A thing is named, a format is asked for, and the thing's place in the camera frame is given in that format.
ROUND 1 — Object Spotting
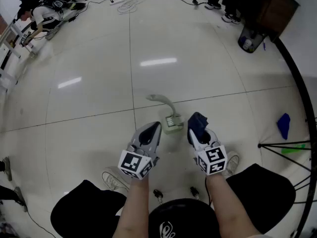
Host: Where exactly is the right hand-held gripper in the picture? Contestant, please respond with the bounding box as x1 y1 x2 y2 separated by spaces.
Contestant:
189 129 228 176

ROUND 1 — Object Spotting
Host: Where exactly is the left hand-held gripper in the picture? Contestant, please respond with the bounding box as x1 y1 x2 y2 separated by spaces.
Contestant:
117 122 162 180

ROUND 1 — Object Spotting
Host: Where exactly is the dark blue wiping cloth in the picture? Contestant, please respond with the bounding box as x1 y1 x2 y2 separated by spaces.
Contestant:
187 112 209 145

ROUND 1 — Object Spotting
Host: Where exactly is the person's left forearm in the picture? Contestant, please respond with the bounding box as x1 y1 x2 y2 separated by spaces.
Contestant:
111 175 152 238

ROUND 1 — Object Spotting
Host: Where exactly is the person's right forearm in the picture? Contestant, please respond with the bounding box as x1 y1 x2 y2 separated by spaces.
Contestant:
205 172 261 238

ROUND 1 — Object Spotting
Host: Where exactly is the person's right white shoe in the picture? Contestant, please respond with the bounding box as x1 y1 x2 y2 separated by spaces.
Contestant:
221 151 240 178

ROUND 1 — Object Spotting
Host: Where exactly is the person's white shoe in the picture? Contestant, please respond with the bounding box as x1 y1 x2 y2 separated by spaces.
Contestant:
102 167 131 192
221 151 240 178

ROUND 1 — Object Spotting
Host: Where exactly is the person's left white shoe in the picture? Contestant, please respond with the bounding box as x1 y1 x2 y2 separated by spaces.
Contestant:
102 167 131 192

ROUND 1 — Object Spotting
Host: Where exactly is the black tripod stand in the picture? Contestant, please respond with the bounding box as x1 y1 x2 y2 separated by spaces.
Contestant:
257 139 313 204

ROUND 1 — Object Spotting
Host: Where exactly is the person's right leg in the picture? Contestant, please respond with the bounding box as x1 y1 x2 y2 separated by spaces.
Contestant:
226 164 297 234

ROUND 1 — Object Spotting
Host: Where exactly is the person's leg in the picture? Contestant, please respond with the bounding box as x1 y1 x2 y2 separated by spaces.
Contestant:
51 179 128 238
226 164 297 234

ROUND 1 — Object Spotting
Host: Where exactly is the black printed garment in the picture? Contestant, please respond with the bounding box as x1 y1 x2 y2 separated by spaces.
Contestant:
148 198 221 238

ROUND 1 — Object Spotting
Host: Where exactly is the bright blue cloth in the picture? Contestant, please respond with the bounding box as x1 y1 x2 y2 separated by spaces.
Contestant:
276 113 291 140

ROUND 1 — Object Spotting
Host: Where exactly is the green plastic object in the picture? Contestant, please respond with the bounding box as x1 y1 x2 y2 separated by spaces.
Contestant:
281 144 307 155

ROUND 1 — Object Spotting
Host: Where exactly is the person's left leg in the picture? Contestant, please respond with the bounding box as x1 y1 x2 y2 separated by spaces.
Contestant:
51 179 128 238

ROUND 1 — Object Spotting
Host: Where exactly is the black mesh waste bin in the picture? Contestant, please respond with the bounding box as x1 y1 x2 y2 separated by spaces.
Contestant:
237 25 267 54

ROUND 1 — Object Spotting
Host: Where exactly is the brown wooden cabinet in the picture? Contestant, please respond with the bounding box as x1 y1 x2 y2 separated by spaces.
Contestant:
244 0 300 42

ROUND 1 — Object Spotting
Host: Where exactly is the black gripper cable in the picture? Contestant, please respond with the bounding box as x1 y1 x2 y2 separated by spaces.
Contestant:
204 177 212 207

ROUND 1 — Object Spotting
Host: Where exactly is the black curved hoop frame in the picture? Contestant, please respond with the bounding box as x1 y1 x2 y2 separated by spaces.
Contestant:
273 37 317 238

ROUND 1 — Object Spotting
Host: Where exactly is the white coiled cable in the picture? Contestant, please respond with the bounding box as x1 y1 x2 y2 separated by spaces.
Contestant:
116 0 154 15

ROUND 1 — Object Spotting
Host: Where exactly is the black cable with adapter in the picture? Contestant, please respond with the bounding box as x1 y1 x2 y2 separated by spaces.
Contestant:
61 0 114 23
24 207 56 238

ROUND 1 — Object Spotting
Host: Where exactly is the white table frame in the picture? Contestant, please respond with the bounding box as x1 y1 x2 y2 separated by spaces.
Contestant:
0 18 34 91

